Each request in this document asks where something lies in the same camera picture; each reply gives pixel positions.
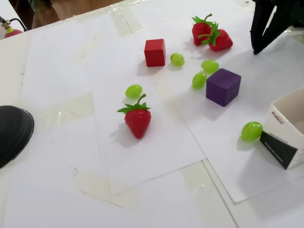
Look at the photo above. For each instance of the red plastic strawberry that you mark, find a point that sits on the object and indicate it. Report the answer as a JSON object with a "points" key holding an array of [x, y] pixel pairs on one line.
{"points": [[137, 123], [223, 41], [200, 32]]}

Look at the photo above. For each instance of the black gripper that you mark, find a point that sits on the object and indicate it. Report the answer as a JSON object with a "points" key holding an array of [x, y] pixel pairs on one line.
{"points": [[269, 14]]}

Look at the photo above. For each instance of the red wooden cube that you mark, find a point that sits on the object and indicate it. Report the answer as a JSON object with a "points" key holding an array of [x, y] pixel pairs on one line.
{"points": [[154, 55]]}

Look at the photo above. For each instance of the beige tape strip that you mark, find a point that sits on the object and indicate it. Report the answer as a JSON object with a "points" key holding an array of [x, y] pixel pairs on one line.
{"points": [[194, 175], [102, 190], [171, 102], [71, 108], [126, 22]]}

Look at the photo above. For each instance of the green plastic grape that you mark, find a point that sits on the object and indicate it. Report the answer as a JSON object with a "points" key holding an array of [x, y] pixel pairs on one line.
{"points": [[210, 66], [133, 91], [251, 131], [177, 59], [199, 80]]}

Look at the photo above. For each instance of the white paper sheet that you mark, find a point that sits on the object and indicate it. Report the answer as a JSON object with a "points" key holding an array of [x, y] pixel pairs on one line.
{"points": [[154, 152], [221, 154]]}

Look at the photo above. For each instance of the open white black carton box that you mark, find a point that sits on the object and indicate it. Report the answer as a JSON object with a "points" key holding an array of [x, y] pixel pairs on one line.
{"points": [[278, 152]]}

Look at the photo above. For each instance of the purple wooden cube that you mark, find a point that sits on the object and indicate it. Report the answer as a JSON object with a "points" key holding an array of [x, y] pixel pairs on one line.
{"points": [[221, 92]]}

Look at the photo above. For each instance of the black round stand base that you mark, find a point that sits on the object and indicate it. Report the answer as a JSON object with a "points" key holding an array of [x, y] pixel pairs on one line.
{"points": [[14, 133]]}

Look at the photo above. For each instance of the red fire extinguisher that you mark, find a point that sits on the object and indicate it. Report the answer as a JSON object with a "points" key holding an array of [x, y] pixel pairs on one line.
{"points": [[13, 33]]}

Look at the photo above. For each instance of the dark wooden furniture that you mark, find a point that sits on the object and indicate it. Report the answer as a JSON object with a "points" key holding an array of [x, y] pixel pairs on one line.
{"points": [[23, 12]]}

